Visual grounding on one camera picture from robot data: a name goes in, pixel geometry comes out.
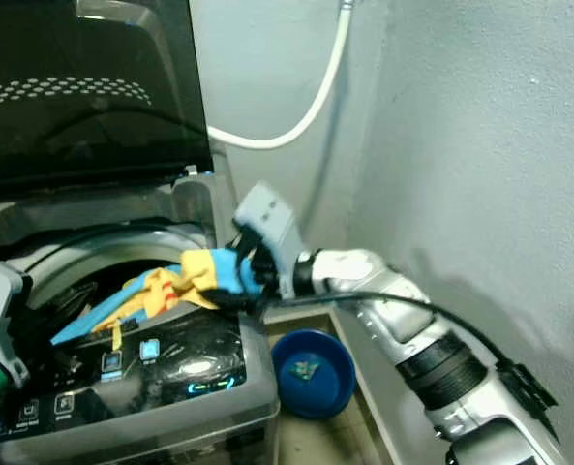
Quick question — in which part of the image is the white water hose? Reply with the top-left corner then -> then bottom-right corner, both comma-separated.
207,0 -> 356,150

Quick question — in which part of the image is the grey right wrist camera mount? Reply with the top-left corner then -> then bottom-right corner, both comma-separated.
233,181 -> 303,297

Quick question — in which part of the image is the small blue floor basin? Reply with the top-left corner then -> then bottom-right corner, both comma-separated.
270,329 -> 358,420

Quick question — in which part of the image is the dark tinted washer lid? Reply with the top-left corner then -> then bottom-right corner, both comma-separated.
0,0 -> 216,197

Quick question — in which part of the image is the blue and yellow garment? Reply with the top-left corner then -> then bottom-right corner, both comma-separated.
49,247 -> 264,351

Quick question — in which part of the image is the grey top-load washing machine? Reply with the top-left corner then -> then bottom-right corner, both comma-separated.
0,165 -> 280,465

